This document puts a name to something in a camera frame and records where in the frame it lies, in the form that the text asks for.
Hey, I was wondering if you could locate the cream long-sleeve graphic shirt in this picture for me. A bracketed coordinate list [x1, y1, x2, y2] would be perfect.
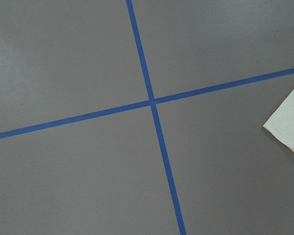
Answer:
[263, 89, 294, 152]

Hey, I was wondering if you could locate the brown paper table cover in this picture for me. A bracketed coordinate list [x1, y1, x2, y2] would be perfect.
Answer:
[0, 0, 294, 235]

